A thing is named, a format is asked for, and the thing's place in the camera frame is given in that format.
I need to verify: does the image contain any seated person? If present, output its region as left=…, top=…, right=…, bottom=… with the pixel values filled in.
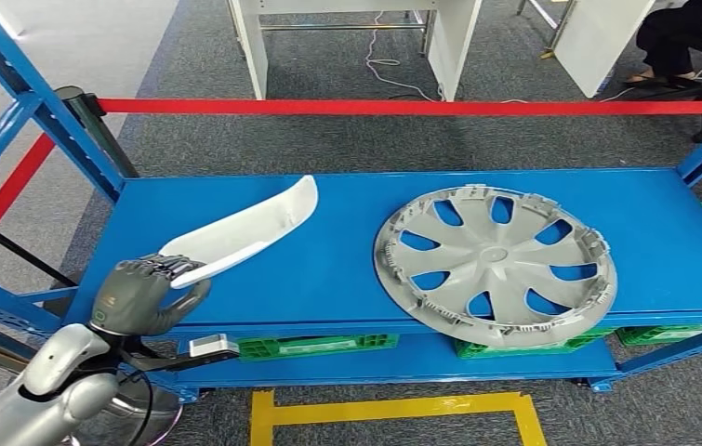
left=624, top=0, right=702, bottom=85

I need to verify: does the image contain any white floor cable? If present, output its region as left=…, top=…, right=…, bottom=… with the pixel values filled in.
left=596, top=85, right=638, bottom=104
left=364, top=12, right=447, bottom=104

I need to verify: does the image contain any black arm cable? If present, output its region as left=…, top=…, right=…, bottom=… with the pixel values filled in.
left=117, top=350, right=156, bottom=446

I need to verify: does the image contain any green plastic crate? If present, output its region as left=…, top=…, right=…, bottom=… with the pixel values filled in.
left=236, top=334, right=400, bottom=362
left=454, top=327, right=617, bottom=361
left=615, top=201, right=702, bottom=348

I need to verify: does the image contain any yellow floor tape square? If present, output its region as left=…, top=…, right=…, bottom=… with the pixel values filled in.
left=250, top=390, right=549, bottom=446

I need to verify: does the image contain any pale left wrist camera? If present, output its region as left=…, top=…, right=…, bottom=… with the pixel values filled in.
left=187, top=333, right=242, bottom=363

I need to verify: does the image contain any dark stanchion post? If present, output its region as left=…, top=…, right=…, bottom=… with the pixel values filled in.
left=54, top=85, right=142, bottom=181

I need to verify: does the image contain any white curved plastic part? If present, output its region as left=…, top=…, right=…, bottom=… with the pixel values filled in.
left=159, top=175, right=320, bottom=291

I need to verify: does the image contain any blue metal shelf rack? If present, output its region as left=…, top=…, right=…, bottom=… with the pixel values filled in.
left=0, top=0, right=702, bottom=395

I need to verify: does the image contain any grey wheel hubcap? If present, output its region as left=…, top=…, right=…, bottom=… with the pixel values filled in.
left=373, top=184, right=618, bottom=350

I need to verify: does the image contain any thin black pole stand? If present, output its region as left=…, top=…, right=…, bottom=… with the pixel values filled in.
left=0, top=207, right=79, bottom=320

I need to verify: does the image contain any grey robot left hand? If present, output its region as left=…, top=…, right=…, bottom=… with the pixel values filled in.
left=89, top=253, right=213, bottom=338

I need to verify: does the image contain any red barrier belt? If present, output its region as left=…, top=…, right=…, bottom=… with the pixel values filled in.
left=99, top=98, right=702, bottom=118
left=0, top=132, right=58, bottom=268

